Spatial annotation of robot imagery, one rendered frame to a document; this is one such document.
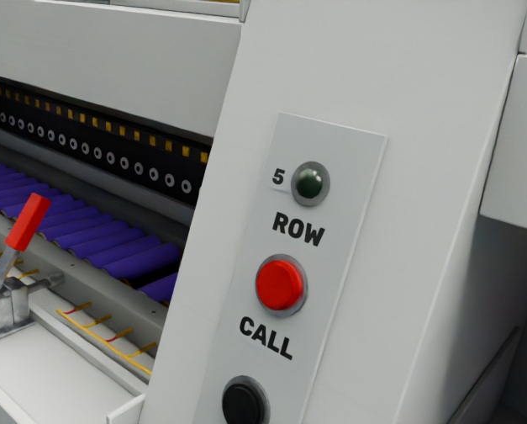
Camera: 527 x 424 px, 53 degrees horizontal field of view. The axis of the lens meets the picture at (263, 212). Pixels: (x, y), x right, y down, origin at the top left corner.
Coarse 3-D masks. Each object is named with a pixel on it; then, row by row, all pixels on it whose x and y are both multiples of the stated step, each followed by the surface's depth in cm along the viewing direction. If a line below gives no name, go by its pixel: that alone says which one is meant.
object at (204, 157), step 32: (0, 96) 60; (32, 96) 56; (64, 128) 54; (96, 128) 50; (128, 128) 47; (96, 160) 51; (128, 160) 48; (160, 160) 45; (192, 160) 42; (160, 192) 46; (192, 192) 43
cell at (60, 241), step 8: (104, 224) 44; (112, 224) 44; (120, 224) 44; (80, 232) 42; (88, 232) 42; (96, 232) 42; (104, 232) 43; (112, 232) 43; (56, 240) 40; (64, 240) 40; (72, 240) 41; (80, 240) 41; (88, 240) 42; (64, 248) 40
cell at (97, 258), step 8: (136, 240) 41; (144, 240) 41; (152, 240) 42; (160, 240) 42; (112, 248) 40; (120, 248) 40; (128, 248) 40; (136, 248) 40; (144, 248) 41; (88, 256) 38; (96, 256) 38; (104, 256) 39; (112, 256) 39; (120, 256) 39; (128, 256) 40; (96, 264) 38; (104, 264) 38
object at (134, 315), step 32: (0, 224) 41; (0, 256) 41; (32, 256) 37; (64, 256) 37; (64, 288) 36; (96, 288) 33; (128, 288) 34; (96, 320) 32; (128, 320) 32; (160, 320) 31
